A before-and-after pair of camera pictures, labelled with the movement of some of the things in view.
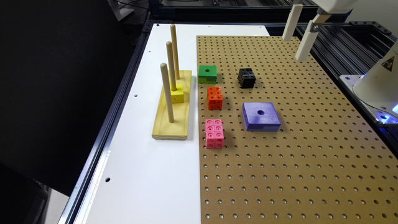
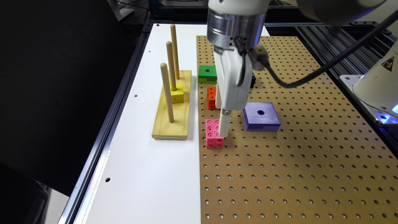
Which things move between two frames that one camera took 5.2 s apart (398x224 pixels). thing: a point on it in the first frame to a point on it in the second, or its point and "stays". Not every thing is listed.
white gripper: (306, 43) to (232, 96)
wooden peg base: (178, 129) stays
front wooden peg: (165, 74) stays
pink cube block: (214, 133) stays
